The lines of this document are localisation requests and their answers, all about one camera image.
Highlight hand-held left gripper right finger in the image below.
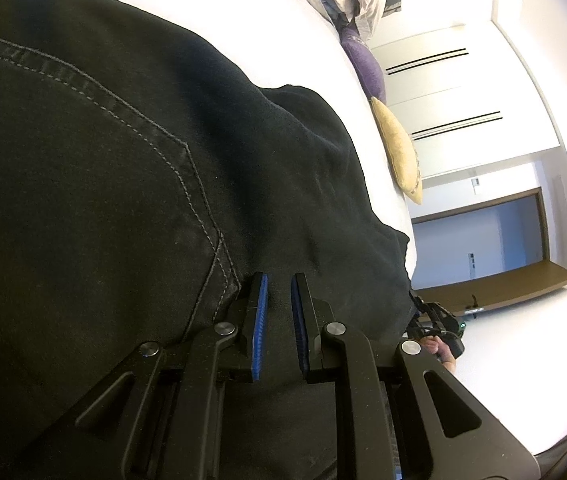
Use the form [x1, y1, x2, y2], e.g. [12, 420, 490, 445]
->
[290, 273, 539, 480]

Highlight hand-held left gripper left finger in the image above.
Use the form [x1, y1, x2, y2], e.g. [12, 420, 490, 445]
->
[24, 272, 270, 480]

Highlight black pants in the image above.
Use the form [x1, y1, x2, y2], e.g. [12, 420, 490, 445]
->
[0, 0, 420, 480]

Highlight person's right hand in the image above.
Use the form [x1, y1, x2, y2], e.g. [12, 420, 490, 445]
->
[422, 337, 458, 375]

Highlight yellow pillow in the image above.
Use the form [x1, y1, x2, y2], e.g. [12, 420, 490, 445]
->
[369, 96, 423, 206]

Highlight white bed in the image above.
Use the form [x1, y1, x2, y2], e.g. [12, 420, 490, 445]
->
[0, 0, 567, 456]

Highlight white wardrobe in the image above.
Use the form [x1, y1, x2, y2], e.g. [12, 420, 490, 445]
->
[369, 19, 562, 179]

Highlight purple pillow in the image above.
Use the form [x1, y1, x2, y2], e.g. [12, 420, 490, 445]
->
[340, 26, 387, 106]

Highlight wooden door frame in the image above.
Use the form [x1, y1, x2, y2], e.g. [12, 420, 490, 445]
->
[411, 188, 550, 293]

